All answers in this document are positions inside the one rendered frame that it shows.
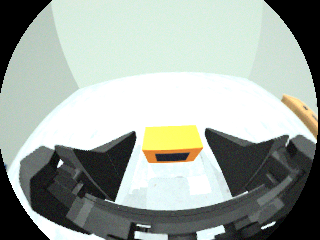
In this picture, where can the orange block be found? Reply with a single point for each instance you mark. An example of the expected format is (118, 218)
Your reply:
(171, 144)

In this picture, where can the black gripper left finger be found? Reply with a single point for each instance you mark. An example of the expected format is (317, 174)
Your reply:
(104, 165)

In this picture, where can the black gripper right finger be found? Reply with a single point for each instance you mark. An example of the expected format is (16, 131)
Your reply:
(240, 159)

